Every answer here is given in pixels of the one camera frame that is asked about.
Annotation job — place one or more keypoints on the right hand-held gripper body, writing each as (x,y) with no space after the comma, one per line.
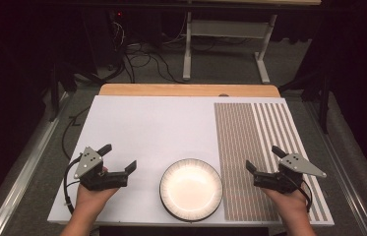
(294,164)

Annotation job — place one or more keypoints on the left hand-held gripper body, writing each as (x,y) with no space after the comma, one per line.
(87,162)

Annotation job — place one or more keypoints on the white plate with dark rim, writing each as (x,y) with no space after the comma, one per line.
(191,190)

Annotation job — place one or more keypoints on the person's left hand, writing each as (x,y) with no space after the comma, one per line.
(89,200)

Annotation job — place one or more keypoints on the person's right hand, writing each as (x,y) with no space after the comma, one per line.
(291,203)

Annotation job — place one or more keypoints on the brown striped placemat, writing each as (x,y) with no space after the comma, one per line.
(236,131)

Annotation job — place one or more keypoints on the dark metal stand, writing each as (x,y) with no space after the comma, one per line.
(54,91)
(324,98)

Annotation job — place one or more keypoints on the wooden table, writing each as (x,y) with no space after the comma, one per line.
(187,90)

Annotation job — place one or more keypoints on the black box with red light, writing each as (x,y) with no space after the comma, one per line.
(118,32)

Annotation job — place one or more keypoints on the aluminium floor rail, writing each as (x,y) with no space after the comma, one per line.
(23,170)
(345,170)

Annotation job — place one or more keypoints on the white metal desk frame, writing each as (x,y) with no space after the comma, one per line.
(187,49)

